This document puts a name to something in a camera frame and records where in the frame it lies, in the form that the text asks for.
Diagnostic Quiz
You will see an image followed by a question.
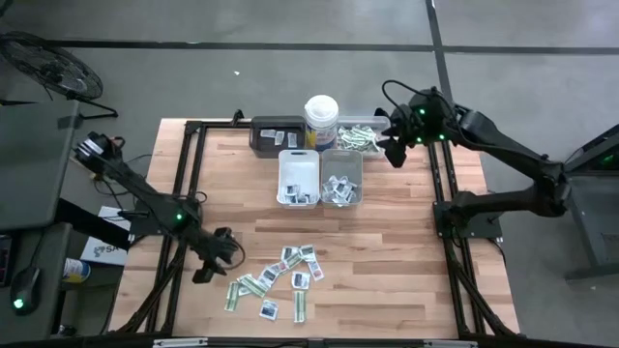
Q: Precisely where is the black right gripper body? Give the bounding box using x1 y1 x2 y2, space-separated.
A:
389 106 418 146

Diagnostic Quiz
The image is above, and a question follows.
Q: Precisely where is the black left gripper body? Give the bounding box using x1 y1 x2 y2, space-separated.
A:
200 231 239 272

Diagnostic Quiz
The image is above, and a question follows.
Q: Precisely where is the clear plastic bin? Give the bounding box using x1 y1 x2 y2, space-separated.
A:
337 114 394 160

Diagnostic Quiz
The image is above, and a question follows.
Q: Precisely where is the grey plastic bin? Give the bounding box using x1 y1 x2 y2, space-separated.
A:
320 148 365 209

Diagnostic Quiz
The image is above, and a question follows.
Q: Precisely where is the white light bar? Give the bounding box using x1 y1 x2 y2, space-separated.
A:
152 337 209 348
423 339 479 348

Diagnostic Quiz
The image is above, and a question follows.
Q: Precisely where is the disinfecting wipes canister white lid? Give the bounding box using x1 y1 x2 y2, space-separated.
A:
303 94 340 152

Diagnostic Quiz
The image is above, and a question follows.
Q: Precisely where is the white cardboard box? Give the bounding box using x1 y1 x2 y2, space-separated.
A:
79 206 132 267

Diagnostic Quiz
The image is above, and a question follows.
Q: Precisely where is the white plastic bin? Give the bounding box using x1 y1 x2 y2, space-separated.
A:
276 149 321 210

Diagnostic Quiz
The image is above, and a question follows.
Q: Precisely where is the dark brown plastic bin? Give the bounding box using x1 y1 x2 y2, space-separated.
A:
249 114 308 160

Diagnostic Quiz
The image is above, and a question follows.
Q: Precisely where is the black desk leg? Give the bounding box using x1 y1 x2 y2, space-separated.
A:
56 196 133 251

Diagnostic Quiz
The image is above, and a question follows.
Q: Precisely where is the small white yellow canister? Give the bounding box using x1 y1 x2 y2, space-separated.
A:
62 258 92 284

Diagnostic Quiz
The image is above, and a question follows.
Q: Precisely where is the dark desk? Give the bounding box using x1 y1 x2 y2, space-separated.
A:
0 222 74 342

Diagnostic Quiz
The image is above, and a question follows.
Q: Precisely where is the black computer mouse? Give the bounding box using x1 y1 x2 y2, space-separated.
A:
10 265 43 317

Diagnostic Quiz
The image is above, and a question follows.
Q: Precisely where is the dark keyboard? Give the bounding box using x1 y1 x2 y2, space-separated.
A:
0 235 12 287

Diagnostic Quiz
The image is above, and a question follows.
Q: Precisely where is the grey table top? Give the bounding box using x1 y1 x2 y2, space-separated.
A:
0 99 82 232

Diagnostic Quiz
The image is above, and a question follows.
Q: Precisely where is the black metal cart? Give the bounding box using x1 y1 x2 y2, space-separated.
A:
533 123 619 285

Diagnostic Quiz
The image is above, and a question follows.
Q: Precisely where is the black floor fan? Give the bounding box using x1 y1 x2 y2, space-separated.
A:
0 31 120 121

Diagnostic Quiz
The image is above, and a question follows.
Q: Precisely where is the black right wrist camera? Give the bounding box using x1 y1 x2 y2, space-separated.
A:
385 142 408 169

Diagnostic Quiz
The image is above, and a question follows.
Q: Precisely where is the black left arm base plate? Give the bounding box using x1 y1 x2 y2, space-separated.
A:
117 201 200 238

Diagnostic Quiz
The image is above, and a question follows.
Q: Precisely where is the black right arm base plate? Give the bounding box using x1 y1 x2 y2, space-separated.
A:
432 199 505 240

